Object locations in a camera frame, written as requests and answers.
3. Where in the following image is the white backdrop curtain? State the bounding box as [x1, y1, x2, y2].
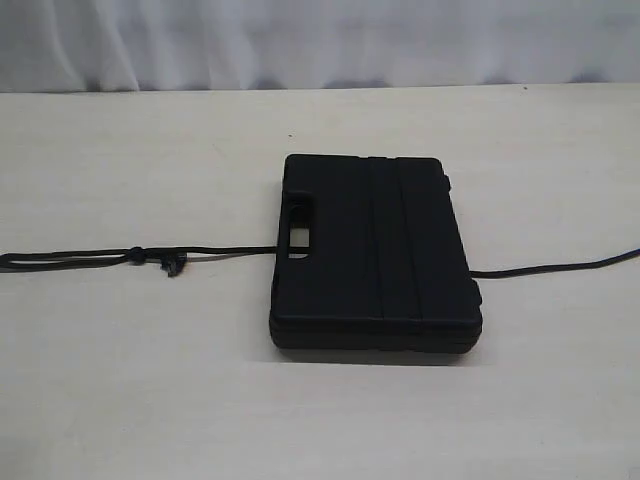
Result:
[1, 1, 639, 93]

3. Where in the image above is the black braided rope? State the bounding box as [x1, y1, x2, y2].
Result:
[0, 244, 640, 280]

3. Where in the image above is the black plastic carrying case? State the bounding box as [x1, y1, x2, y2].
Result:
[269, 154, 483, 354]

